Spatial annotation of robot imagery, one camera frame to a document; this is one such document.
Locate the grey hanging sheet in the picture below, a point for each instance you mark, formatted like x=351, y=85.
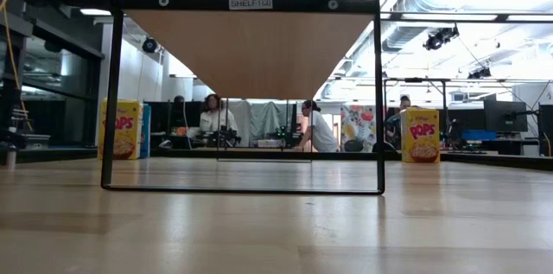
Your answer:
x=268, y=118

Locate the black background robot arm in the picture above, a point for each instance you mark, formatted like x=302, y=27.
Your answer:
x=285, y=138
x=220, y=138

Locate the grey tray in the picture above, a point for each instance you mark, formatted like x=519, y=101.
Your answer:
x=36, y=140

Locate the blue bin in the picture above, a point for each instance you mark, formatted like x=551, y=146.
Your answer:
x=478, y=135

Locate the black spotlight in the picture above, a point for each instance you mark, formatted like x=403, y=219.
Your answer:
x=479, y=73
x=440, y=38

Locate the yellow Corn Pops cereal box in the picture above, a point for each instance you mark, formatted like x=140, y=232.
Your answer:
x=121, y=129
x=420, y=135

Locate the white shelf label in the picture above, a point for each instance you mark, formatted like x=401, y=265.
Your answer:
x=250, y=4

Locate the small white cylinder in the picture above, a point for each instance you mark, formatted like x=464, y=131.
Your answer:
x=10, y=159

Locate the round black speaker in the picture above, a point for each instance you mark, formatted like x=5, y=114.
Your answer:
x=149, y=45

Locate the black computer monitor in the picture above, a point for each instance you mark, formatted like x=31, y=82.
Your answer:
x=546, y=129
x=505, y=116

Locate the black metal stand frame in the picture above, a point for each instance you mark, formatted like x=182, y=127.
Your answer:
x=415, y=80

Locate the person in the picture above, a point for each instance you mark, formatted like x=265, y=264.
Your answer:
x=216, y=118
x=394, y=125
x=322, y=131
x=179, y=100

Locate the black partition panel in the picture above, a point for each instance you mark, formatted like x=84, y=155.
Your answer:
x=162, y=118

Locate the blue Rice Krispies cereal box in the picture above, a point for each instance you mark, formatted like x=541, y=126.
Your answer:
x=146, y=131

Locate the black metal table frame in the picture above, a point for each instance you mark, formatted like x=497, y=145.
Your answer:
x=259, y=154

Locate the wooden shelf black metal frame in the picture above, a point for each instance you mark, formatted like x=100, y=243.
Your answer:
x=250, y=49

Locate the floral patterned curtain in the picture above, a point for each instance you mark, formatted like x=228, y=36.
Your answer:
x=357, y=122

